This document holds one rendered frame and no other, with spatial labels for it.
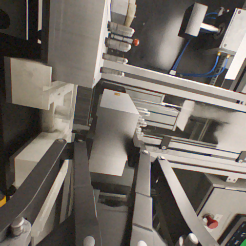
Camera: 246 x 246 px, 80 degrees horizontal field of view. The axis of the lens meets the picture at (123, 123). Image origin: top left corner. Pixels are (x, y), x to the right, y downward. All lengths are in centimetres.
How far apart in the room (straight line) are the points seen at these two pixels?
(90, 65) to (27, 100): 8
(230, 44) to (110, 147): 57
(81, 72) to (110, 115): 6
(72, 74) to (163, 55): 70
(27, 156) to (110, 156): 11
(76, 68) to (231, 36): 57
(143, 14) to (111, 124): 71
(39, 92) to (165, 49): 73
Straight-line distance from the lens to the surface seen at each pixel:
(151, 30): 83
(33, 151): 24
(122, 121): 18
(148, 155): 17
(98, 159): 20
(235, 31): 68
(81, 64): 17
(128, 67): 37
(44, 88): 18
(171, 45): 85
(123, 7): 49
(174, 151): 48
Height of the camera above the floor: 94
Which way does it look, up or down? 8 degrees up
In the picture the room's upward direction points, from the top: 101 degrees clockwise
